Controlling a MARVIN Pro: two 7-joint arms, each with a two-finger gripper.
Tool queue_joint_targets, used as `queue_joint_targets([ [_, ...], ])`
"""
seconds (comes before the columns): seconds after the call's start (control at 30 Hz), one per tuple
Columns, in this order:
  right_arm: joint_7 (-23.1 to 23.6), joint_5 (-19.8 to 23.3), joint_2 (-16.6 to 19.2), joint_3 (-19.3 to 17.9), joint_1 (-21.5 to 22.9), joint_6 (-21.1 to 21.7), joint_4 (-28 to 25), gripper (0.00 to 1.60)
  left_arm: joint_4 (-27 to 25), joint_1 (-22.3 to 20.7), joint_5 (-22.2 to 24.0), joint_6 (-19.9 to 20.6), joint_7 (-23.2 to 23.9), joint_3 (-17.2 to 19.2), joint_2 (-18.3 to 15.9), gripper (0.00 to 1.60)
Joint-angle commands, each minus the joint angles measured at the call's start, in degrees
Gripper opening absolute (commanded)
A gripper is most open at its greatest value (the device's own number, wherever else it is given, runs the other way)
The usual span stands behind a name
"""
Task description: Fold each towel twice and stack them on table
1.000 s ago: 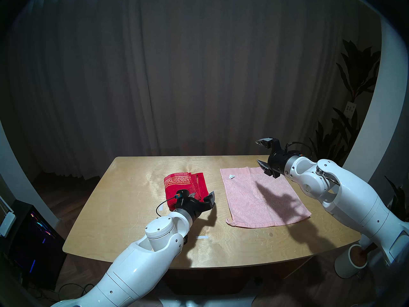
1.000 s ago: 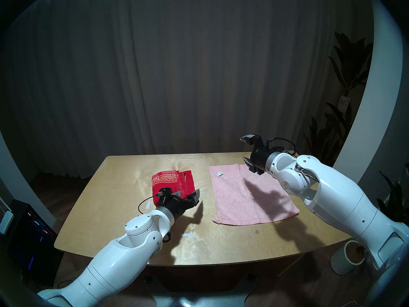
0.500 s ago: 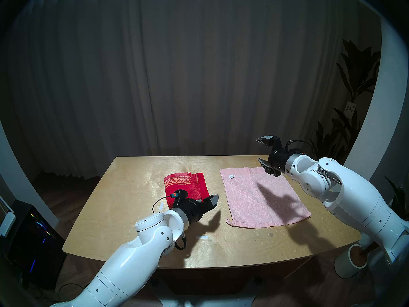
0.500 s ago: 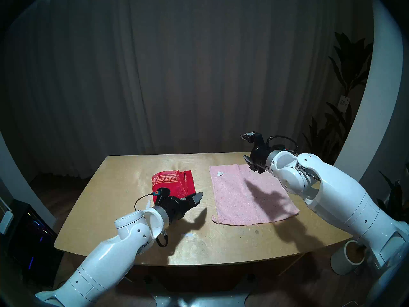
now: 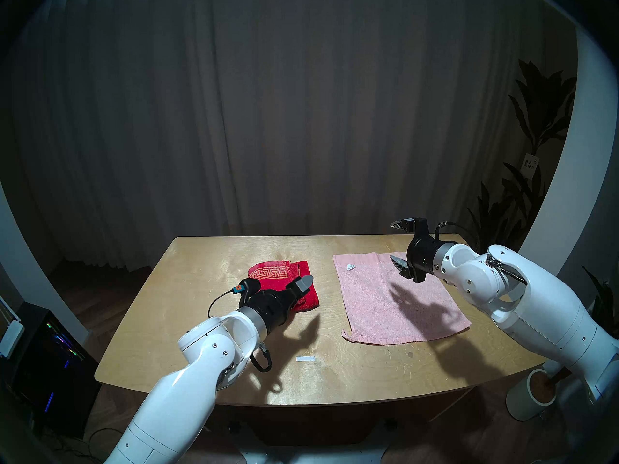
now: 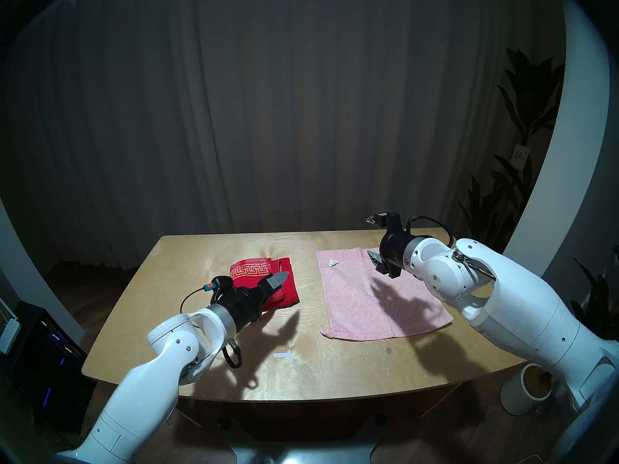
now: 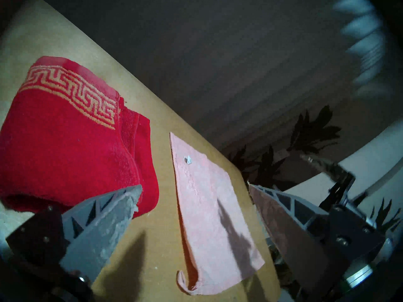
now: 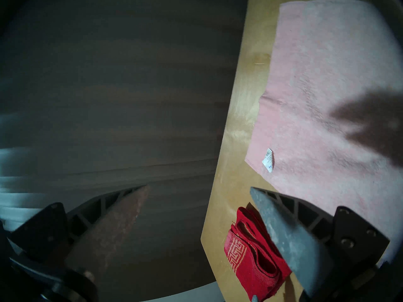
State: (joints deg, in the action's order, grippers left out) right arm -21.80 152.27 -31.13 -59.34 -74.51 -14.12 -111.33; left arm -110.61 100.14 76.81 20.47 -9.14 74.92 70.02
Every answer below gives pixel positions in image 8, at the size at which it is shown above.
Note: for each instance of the grey pleated curtain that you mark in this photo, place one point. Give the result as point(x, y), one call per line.
point(110, 84)

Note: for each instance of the plain pink towel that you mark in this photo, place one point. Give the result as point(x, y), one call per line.
point(315, 84)

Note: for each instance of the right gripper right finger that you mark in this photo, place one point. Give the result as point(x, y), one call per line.
point(292, 241)

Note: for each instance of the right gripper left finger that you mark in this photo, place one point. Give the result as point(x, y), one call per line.
point(94, 232)

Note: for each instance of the red towel with gold pattern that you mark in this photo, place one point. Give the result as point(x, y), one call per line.
point(248, 263)

